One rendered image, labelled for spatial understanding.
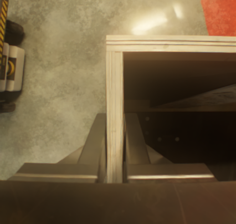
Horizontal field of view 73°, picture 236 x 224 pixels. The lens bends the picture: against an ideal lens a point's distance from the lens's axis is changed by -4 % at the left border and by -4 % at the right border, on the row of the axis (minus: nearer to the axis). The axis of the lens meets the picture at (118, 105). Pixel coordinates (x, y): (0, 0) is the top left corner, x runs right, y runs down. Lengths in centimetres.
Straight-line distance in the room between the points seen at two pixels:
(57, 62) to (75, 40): 18
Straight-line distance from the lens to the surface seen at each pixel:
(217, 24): 130
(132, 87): 89
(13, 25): 116
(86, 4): 120
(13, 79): 112
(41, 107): 120
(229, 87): 28
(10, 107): 117
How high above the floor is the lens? 107
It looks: 83 degrees down
